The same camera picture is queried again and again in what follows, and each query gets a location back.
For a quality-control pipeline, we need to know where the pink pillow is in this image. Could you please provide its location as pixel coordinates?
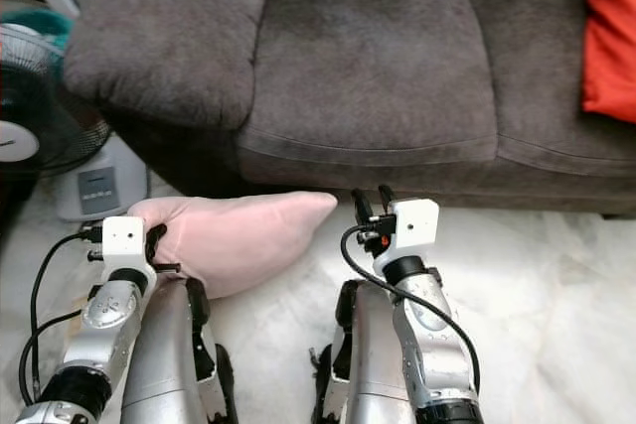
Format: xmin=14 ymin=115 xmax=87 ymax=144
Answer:
xmin=129 ymin=191 xmax=339 ymax=299

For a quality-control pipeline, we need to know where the dark brown fabric sofa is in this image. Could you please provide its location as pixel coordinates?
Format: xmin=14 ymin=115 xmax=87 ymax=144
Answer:
xmin=63 ymin=0 xmax=636 ymax=218

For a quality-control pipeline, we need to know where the black floor fan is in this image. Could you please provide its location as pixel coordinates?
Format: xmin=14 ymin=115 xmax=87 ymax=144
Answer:
xmin=0 ymin=25 xmax=150 ymax=223

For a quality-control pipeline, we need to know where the red pillow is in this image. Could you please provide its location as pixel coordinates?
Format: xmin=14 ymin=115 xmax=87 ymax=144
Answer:
xmin=581 ymin=0 xmax=636 ymax=124

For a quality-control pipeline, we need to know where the silver left robot leg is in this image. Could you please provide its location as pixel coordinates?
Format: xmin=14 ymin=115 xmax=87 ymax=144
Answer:
xmin=121 ymin=275 xmax=235 ymax=424

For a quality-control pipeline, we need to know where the silver robot leg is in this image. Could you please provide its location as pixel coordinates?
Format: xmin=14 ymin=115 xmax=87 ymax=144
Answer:
xmin=310 ymin=280 xmax=418 ymax=424
xmin=121 ymin=275 xmax=235 ymax=424

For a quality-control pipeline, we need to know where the silver right robot leg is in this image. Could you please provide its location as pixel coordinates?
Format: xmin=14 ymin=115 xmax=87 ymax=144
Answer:
xmin=310 ymin=280 xmax=418 ymax=424

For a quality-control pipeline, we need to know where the teal woven basket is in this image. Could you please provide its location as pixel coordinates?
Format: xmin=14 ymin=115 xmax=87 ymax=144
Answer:
xmin=0 ymin=9 xmax=73 ymax=53

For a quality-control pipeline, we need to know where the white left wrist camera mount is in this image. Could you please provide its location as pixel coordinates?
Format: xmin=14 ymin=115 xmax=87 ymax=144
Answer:
xmin=101 ymin=216 xmax=148 ymax=273

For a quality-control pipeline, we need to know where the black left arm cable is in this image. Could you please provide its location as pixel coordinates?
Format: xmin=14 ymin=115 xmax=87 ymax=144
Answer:
xmin=17 ymin=228 xmax=105 ymax=407

